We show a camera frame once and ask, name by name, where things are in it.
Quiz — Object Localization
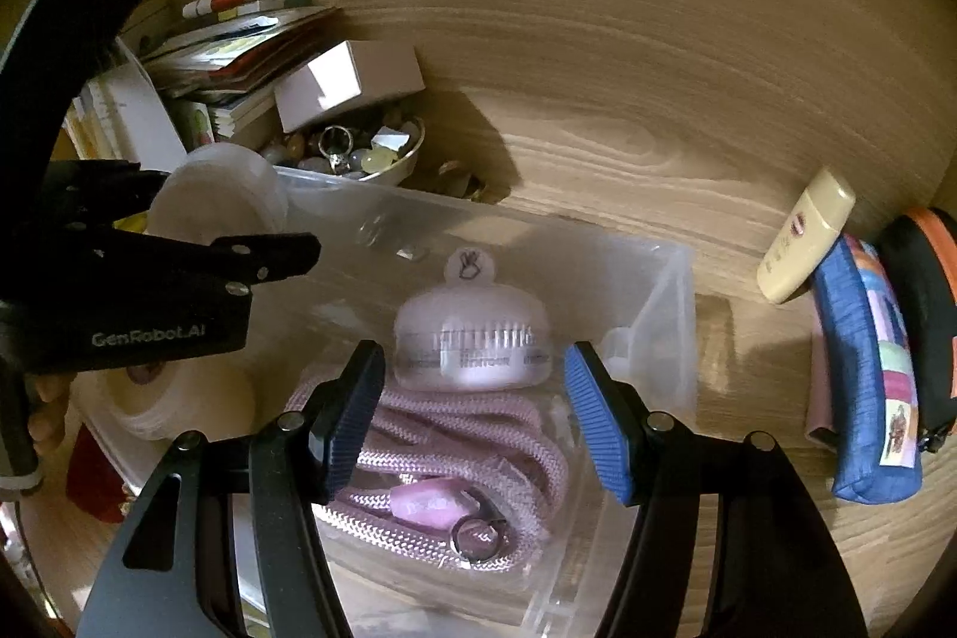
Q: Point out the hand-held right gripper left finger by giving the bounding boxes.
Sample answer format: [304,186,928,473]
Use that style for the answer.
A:
[75,339,388,638]

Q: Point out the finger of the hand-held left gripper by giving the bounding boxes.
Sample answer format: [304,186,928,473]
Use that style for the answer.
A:
[46,158,170,230]
[112,230,322,304]

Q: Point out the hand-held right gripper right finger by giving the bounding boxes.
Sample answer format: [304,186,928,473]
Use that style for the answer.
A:
[564,341,870,638]

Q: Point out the clear plastic storage box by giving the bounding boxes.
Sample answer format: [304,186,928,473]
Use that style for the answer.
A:
[71,163,700,638]

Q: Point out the wooden desktop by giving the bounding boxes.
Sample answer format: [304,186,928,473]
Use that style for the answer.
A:
[15,10,954,638]

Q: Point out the person's left hand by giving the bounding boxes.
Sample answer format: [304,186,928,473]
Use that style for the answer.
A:
[26,375,76,460]

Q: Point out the white folder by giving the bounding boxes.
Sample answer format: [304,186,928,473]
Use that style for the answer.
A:
[63,38,190,170]

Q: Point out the white round container purple label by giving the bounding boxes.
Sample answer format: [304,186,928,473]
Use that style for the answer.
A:
[73,350,259,446]

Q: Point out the red cloth pouch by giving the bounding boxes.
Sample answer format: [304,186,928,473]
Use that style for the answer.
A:
[65,423,130,524]

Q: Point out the pile of polished stones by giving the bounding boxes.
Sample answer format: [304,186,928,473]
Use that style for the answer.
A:
[261,115,420,179]

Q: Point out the white bowl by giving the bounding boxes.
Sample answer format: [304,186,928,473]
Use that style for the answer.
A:
[258,113,427,188]

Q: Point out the stack of booklets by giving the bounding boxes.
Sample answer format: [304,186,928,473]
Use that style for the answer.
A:
[138,0,346,152]

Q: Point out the small white cardboard box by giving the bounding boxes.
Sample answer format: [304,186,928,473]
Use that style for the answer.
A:
[273,40,428,135]

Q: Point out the pink flat pouch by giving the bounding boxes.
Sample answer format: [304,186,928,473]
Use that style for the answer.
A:
[805,335,840,454]

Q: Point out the brown stones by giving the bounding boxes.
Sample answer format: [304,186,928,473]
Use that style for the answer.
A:
[435,158,489,200]

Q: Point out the blue patchwork pencil case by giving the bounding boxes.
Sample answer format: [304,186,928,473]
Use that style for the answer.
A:
[810,234,925,505]

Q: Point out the cream lotion tube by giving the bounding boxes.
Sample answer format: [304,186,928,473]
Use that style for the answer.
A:
[757,166,858,305]

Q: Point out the black orange zip case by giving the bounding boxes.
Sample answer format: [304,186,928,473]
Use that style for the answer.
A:
[873,206,957,454]

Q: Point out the pink braided rope lanyard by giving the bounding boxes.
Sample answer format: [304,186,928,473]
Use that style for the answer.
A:
[288,360,571,573]

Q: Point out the silver ring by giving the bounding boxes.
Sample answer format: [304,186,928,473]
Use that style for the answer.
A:
[319,125,355,173]

